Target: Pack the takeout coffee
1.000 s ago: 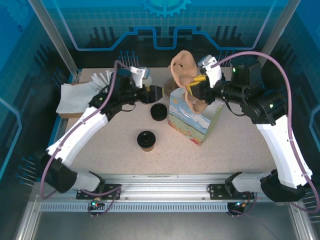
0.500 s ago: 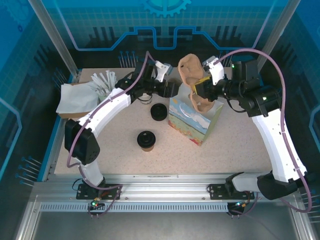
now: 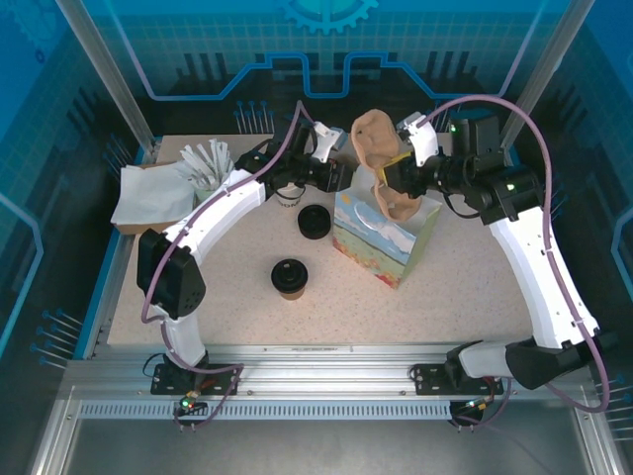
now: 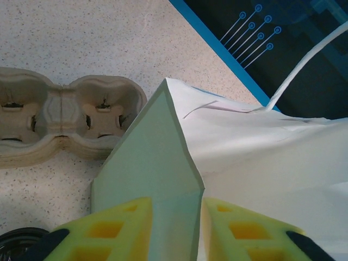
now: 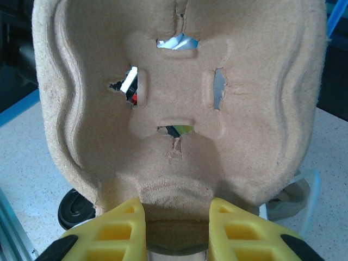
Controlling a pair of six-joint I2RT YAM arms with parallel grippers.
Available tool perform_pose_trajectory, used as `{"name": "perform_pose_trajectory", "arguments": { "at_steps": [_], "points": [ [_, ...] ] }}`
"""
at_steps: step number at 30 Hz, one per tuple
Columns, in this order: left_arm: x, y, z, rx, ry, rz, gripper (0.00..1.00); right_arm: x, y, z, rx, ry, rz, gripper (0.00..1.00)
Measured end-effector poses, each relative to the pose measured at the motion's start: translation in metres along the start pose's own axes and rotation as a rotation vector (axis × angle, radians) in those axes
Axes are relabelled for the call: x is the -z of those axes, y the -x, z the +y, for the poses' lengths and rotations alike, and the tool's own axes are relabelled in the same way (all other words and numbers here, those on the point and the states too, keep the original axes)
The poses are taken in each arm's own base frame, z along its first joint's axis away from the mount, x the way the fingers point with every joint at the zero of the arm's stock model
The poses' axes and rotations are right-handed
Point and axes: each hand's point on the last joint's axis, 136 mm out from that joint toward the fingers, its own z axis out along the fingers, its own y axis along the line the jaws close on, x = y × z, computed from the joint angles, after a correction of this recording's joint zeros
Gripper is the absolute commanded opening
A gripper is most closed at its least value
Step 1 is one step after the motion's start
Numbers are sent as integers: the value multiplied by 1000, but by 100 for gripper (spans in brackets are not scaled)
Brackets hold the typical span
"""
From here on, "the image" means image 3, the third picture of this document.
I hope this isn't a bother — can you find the brown pulp cup carrier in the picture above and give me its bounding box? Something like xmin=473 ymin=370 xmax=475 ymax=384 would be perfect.
xmin=349 ymin=109 xmax=422 ymax=224

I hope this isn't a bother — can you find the landscape print paper bag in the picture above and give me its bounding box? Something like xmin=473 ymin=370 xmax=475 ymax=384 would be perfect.
xmin=331 ymin=165 xmax=444 ymax=292

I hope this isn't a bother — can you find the black plastic cup lid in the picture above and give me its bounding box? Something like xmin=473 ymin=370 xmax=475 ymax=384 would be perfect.
xmin=270 ymin=257 xmax=310 ymax=291

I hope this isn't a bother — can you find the white paper napkin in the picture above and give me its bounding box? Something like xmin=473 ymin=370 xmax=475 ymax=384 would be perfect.
xmin=110 ymin=160 xmax=197 ymax=227

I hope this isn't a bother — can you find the white paper cup black print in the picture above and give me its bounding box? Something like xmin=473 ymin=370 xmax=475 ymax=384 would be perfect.
xmin=274 ymin=185 xmax=304 ymax=210

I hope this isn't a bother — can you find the black cup lid stack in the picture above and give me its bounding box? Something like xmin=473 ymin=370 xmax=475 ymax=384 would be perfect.
xmin=298 ymin=205 xmax=331 ymax=241

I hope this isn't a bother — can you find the brown cardboard napkin box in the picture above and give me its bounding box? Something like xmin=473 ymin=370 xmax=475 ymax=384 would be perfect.
xmin=112 ymin=160 xmax=198 ymax=235

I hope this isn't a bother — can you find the small LED circuit board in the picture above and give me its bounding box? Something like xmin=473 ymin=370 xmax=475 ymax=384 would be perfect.
xmin=177 ymin=393 xmax=207 ymax=415
xmin=463 ymin=395 xmax=497 ymax=413

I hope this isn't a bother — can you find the blue table edge strip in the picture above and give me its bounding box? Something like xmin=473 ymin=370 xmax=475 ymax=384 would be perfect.
xmin=72 ymin=147 xmax=160 ymax=360

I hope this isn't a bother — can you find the aluminium frame post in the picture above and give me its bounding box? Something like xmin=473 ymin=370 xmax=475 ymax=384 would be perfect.
xmin=53 ymin=0 xmax=162 ymax=164
xmin=497 ymin=0 xmax=597 ymax=154

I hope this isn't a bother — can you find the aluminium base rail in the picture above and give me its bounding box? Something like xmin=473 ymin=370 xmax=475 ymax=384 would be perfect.
xmin=63 ymin=342 xmax=594 ymax=401

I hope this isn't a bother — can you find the slotted metal cable tray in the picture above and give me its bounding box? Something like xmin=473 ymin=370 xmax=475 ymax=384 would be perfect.
xmin=76 ymin=399 xmax=455 ymax=422

